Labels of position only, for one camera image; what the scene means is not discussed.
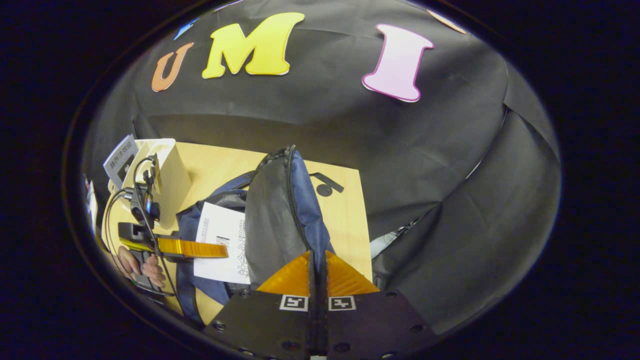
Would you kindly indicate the white book with black print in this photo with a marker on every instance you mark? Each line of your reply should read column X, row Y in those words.
column 220, row 270

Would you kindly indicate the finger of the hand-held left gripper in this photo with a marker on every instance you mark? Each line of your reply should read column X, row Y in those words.
column 200, row 248

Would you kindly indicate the black round table grommet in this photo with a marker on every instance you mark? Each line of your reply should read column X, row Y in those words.
column 324, row 190

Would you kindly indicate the blue schoolbag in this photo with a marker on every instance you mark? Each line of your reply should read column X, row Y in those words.
column 305, row 200

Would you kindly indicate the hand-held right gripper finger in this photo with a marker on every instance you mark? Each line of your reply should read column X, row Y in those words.
column 313, row 280
column 323, row 280

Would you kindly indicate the white book with blue edges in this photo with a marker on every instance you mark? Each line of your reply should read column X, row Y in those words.
column 117, row 160

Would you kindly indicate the white bookshelf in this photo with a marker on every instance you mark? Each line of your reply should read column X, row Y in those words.
column 175, row 175

